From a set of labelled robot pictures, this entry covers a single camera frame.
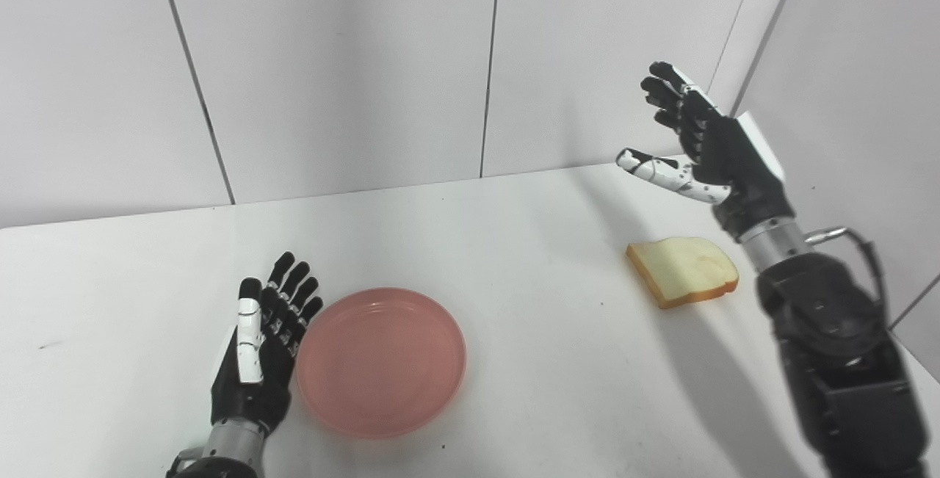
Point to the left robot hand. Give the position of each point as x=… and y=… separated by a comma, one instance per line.
x=257, y=360

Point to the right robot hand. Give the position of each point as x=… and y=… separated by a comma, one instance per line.
x=716, y=151

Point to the slice of bread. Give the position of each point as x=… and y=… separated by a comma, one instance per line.
x=683, y=270

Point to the pink plate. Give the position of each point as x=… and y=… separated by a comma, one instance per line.
x=381, y=363

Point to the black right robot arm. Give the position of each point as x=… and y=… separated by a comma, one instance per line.
x=837, y=353

